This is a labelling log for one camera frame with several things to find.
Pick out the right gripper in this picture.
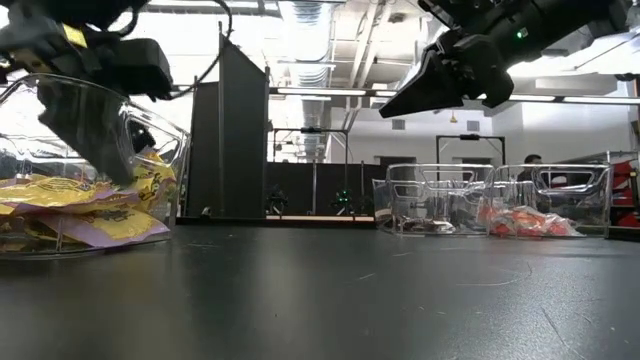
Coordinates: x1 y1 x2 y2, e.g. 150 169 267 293
378 9 551 120

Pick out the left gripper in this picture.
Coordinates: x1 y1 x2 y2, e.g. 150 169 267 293
0 14 175 187

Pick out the clear plastic bin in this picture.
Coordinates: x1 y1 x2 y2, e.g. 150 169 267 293
372 162 497 237
487 163 615 239
0 73 192 260

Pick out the yellow Sour Patch packet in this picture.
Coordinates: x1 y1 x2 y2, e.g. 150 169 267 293
37 207 172 250
130 151 178 214
0 174 119 210

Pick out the clear ring gummy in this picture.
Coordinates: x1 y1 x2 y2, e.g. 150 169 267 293
512 207 549 237
544 215 585 238
478 205 519 238

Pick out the long ceiling light strip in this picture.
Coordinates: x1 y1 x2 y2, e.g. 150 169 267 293
505 93 640 106
275 87 370 98

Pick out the small yellow tag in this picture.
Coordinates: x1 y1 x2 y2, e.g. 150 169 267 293
62 23 90 50

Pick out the person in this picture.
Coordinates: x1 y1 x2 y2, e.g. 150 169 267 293
516 153 552 183

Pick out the red storage cabinet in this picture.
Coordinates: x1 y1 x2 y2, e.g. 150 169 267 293
609 158 640 229

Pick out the black metal gantry frame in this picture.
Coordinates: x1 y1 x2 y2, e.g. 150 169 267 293
435 133 507 167
271 126 351 217

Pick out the silver ceiling air duct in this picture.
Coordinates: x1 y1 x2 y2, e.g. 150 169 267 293
277 0 335 162

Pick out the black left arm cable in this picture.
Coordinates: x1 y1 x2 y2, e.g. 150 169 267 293
167 0 235 101

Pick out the black low divider wall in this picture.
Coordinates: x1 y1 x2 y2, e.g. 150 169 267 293
264 161 387 217

